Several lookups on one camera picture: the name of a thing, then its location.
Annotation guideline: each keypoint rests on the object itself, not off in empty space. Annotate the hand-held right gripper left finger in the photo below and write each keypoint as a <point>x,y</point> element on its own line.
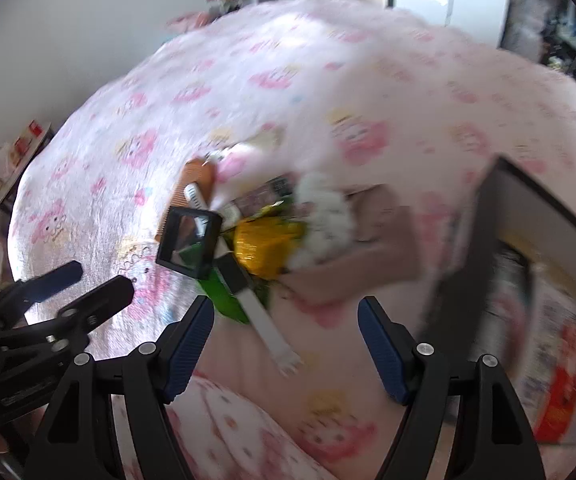
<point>188,347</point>

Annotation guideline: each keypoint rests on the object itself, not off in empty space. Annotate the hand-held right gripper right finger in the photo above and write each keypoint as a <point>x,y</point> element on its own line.
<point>382,350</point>

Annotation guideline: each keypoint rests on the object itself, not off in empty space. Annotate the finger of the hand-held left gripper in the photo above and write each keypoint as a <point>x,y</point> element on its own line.
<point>58,277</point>
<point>105,297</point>

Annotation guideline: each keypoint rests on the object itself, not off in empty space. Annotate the small black box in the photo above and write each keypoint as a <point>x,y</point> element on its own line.
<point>203,262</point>

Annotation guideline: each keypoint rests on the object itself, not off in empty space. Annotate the beige cardboard piece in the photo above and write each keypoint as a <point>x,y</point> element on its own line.
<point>382,240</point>

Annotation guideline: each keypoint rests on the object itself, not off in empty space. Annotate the black cardboard box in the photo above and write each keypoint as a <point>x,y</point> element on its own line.
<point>467,260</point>

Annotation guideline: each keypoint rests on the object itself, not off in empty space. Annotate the yellow corn toy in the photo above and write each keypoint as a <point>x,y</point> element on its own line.
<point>263,245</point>

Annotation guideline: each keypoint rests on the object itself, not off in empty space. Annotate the wooden comb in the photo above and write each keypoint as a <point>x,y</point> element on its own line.
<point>195,175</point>

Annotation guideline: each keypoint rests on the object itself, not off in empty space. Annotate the dark packet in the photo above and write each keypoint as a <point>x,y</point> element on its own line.
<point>268,192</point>

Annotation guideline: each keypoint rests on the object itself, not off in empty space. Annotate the person's pink printed pyjama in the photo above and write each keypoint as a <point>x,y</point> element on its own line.
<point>238,435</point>

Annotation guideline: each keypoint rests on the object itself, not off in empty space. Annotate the red and white book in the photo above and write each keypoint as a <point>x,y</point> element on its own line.
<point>515,305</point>

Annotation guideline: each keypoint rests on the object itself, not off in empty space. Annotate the red white carton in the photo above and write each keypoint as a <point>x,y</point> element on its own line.
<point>29,136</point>

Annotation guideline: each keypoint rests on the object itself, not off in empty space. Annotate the white fluffy plush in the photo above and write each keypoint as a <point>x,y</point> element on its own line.
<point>323,215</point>

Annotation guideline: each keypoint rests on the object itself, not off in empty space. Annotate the pink printed blanket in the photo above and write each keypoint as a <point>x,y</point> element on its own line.
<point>318,85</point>

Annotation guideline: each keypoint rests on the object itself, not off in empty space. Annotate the dark cluttered shelf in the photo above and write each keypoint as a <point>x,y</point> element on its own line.
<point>557,35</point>

